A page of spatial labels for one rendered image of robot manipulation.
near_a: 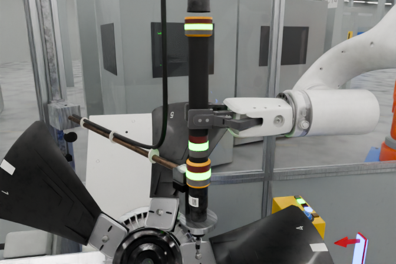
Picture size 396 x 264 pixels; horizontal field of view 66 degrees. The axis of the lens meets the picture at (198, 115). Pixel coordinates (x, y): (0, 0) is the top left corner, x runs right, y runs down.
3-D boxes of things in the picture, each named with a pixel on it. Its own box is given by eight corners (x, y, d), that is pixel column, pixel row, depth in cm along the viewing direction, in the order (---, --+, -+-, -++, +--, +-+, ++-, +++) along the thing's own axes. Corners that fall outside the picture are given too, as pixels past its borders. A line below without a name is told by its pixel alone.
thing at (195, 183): (181, 181, 54) (181, 174, 54) (198, 173, 57) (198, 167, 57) (198, 190, 51) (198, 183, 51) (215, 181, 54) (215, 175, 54)
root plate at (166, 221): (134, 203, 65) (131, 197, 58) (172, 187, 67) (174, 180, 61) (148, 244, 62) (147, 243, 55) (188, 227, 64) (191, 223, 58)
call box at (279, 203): (270, 224, 104) (272, 196, 102) (297, 221, 106) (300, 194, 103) (291, 256, 89) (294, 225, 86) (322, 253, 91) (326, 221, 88)
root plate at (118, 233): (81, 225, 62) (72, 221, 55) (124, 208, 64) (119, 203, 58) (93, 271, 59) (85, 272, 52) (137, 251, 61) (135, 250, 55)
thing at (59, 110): (48, 126, 100) (45, 101, 98) (69, 122, 105) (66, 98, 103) (60, 133, 93) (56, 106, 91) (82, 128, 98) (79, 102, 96)
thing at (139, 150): (68, 120, 94) (68, 115, 94) (72, 119, 95) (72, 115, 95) (181, 177, 57) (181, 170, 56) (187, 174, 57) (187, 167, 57)
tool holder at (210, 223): (165, 218, 58) (163, 171, 56) (192, 204, 63) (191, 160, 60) (197, 240, 52) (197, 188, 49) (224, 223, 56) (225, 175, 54)
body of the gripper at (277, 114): (300, 142, 50) (234, 145, 48) (275, 125, 60) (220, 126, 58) (304, 98, 48) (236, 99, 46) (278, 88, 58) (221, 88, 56)
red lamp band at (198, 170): (181, 167, 54) (181, 161, 53) (198, 161, 57) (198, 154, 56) (198, 175, 51) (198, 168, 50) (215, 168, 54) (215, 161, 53)
